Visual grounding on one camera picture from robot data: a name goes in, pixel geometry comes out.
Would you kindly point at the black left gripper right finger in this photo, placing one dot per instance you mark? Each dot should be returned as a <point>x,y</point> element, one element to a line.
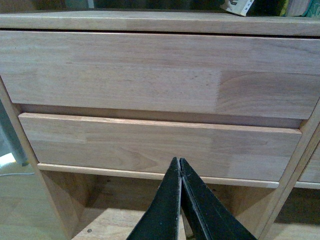
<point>204,216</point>

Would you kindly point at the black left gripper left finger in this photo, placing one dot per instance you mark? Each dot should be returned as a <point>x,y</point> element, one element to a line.
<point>161,220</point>

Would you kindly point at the wooden shelf cabinet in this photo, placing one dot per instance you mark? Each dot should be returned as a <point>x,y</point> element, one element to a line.
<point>81,196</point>

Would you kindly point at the lower wooden drawer front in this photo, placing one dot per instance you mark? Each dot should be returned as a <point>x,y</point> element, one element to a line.
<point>213,150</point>

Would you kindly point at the wooden drawer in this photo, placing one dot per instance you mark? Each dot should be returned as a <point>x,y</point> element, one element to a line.
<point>213,150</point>
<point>206,74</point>

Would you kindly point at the upper wooden drawer front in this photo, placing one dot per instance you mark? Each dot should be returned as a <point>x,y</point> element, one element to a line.
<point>206,74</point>

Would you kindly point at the patterned paperback book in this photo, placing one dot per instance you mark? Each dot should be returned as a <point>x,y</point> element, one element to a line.
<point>237,7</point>

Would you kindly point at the upright book block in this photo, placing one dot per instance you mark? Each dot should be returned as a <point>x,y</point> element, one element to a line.
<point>301,8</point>

